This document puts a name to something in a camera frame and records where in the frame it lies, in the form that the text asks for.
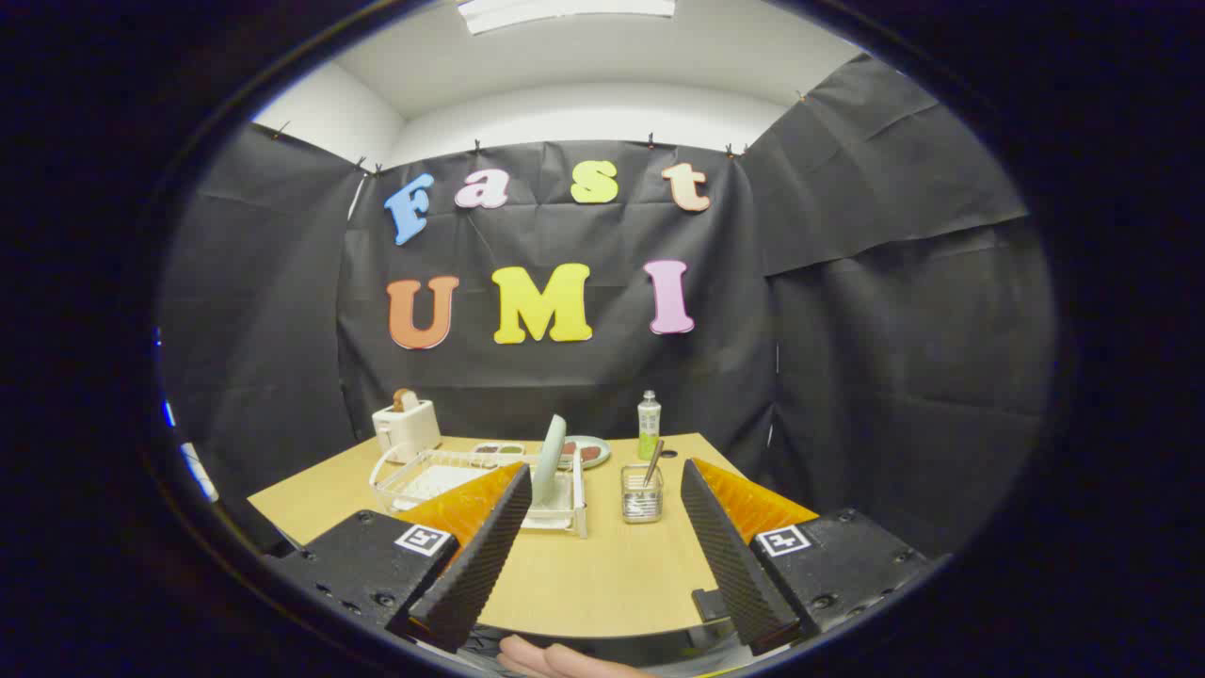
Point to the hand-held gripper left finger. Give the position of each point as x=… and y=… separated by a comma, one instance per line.
x=480, y=565

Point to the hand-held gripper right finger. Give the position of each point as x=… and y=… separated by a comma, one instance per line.
x=734, y=565

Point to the white dish rack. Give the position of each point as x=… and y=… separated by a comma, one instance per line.
x=424, y=482

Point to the pale green plate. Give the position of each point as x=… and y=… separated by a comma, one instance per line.
x=549, y=457

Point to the white divided sauce dish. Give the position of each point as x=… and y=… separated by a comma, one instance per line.
x=499, y=449

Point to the pale plate with food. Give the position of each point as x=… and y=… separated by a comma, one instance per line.
x=593, y=454

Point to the white toaster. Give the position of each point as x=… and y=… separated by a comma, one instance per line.
x=409, y=428

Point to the green label drink bottle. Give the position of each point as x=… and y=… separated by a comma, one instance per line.
x=650, y=428

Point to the brown bread slice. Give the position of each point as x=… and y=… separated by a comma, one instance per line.
x=405, y=400

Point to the black backdrop cloth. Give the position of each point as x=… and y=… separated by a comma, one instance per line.
x=847, y=330

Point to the ceiling light panel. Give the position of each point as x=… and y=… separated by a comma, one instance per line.
x=565, y=11

